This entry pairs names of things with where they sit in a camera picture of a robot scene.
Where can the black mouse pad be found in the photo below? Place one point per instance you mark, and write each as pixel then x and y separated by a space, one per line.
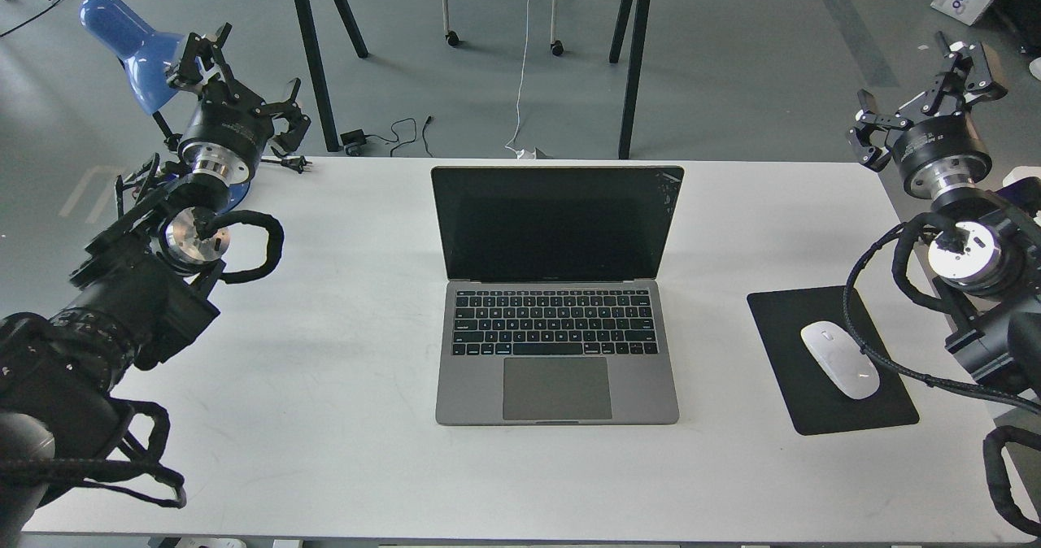
pixel 815 404

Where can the white side table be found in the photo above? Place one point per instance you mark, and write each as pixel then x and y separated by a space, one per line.
pixel 1021 172

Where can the white rolling cart legs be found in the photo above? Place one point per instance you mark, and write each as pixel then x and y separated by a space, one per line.
pixel 495 13

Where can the grey laptop computer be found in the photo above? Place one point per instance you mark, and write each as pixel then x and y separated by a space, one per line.
pixel 553 312

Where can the black power plug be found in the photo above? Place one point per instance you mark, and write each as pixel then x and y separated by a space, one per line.
pixel 296 163

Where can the blue desk lamp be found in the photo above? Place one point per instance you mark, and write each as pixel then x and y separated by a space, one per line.
pixel 145 53

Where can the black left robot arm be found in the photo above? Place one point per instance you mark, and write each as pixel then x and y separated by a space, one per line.
pixel 143 297

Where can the white computer mouse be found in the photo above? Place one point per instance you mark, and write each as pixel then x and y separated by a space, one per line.
pixel 841 359

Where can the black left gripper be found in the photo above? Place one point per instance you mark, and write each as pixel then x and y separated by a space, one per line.
pixel 226 137

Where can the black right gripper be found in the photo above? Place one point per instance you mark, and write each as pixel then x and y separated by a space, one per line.
pixel 944 152

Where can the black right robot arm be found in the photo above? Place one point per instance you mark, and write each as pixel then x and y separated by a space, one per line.
pixel 975 254

